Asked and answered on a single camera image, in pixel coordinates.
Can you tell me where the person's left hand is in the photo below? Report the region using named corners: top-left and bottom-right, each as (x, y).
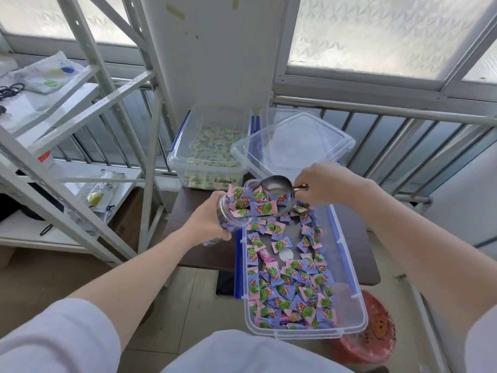
top-left (181, 190), bottom-right (233, 247)

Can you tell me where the metal balcony railing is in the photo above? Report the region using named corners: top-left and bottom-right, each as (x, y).
top-left (50, 77), bottom-right (497, 204)

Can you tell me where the person's right hand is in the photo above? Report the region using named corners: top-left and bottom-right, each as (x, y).
top-left (293, 163), bottom-right (374, 209)

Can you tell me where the red plastic basket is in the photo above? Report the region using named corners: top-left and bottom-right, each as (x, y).
top-left (332, 290), bottom-right (397, 364)

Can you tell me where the heap of scooped purple candies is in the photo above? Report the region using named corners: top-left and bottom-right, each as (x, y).
top-left (229, 185), bottom-right (292, 219)

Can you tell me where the brown cardboard box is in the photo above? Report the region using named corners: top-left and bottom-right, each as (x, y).
top-left (111, 185), bottom-right (157, 254)

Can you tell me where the clear packet with green label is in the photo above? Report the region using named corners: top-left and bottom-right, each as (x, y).
top-left (75, 169), bottom-right (118, 224)

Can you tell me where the white metal shelf rack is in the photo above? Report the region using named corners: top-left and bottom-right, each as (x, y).
top-left (0, 0), bottom-right (168, 268)

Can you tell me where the black coiled cable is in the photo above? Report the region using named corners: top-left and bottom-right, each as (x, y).
top-left (0, 83), bottom-right (26, 102)

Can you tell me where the metal scoop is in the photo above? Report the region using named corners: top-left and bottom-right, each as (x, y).
top-left (248, 175), bottom-right (310, 218)

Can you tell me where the person's right forearm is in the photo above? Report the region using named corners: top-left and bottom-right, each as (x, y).
top-left (361, 178), bottom-right (497, 348)

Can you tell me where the pile of green wrapped candies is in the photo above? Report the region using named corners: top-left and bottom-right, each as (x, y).
top-left (182, 126), bottom-right (243, 189)

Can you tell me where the dark brown small table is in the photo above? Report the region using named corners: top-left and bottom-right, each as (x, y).
top-left (161, 173), bottom-right (381, 287)

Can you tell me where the person's left forearm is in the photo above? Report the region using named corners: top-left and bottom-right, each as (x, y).
top-left (66, 224), bottom-right (204, 339)

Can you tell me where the pile of purple wrapped candies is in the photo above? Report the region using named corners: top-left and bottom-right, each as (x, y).
top-left (246, 204), bottom-right (338, 331)

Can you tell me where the long clear plastic storage bin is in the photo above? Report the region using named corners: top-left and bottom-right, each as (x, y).
top-left (233, 178), bottom-right (369, 341)

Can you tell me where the person's white shirt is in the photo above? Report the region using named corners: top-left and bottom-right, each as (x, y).
top-left (0, 298), bottom-right (497, 373)

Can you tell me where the clear plastic bag with stickers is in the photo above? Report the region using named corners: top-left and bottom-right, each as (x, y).
top-left (7, 50), bottom-right (85, 94)

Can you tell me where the square clear plastic storage bin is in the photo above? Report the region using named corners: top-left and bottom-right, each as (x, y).
top-left (166, 106), bottom-right (255, 189)

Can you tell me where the clear plastic jar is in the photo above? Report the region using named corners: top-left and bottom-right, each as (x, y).
top-left (204, 186), bottom-right (255, 246)

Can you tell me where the black bag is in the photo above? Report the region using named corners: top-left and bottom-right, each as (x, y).
top-left (0, 182), bottom-right (64, 223)

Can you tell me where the clear plastic bin lid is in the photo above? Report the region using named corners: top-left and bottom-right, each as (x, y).
top-left (231, 110), bottom-right (356, 184)

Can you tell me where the frosted glass window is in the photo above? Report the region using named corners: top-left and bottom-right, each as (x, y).
top-left (287, 0), bottom-right (497, 84)
top-left (0, 0), bottom-right (137, 48)

